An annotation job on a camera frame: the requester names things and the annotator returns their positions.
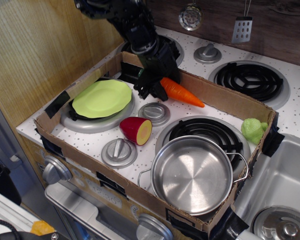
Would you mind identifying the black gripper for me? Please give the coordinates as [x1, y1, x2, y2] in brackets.
[133, 41, 181, 101]

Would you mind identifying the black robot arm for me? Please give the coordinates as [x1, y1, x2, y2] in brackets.
[74, 0, 180, 101]

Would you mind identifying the silver back stove knob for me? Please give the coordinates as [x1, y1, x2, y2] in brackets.
[193, 43, 222, 64]

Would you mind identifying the metal sink basin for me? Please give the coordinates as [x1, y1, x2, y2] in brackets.
[234, 134, 300, 240]

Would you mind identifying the black cable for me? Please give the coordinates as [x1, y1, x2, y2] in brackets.
[0, 218, 22, 240]

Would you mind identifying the silver panel knob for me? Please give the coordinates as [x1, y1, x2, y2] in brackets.
[136, 213, 174, 240]
[42, 155, 72, 185]

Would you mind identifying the orange yellow cloth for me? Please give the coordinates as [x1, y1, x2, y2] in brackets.
[30, 220, 55, 236]

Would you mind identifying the hanging metal strainer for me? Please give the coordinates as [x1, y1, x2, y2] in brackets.
[178, 0, 204, 32]

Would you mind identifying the oven door handle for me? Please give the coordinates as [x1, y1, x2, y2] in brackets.
[45, 183, 130, 240]

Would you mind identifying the light green plastic plate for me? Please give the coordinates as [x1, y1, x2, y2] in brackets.
[72, 79, 132, 119]

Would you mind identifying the steel pot with handles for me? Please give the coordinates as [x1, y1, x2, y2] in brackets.
[148, 135, 250, 216]

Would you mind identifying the back right burner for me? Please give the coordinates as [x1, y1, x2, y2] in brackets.
[208, 60, 291, 110]

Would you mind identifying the silver stove knob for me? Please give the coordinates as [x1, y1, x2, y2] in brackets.
[101, 138, 138, 169]
[193, 43, 222, 64]
[138, 102, 171, 127]

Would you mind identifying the front right burner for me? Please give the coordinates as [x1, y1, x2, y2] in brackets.
[155, 115, 251, 180]

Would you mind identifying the silver stove knob lower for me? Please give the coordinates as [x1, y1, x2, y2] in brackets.
[101, 138, 138, 169]

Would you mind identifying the orange toy carrot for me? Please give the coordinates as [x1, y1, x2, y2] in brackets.
[159, 77, 205, 108]

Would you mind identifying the silver sink drain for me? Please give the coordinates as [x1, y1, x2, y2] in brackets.
[251, 206, 300, 240]

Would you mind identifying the silver front panel knob left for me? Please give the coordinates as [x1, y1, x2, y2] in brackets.
[42, 155, 72, 185]

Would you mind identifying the silver front panel knob right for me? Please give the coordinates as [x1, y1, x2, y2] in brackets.
[136, 213, 174, 240]

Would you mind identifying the hanging metal spatula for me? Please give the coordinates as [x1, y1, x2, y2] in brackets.
[231, 0, 253, 44]

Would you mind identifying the green toy vegetable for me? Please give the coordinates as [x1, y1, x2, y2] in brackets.
[241, 118, 268, 145]

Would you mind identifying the front left burner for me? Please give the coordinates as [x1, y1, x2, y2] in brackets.
[60, 94, 135, 134]

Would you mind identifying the red toy fruit half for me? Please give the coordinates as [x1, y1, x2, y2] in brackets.
[119, 117, 153, 146]

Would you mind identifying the silver stove knob upper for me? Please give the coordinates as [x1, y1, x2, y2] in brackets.
[138, 102, 171, 127]

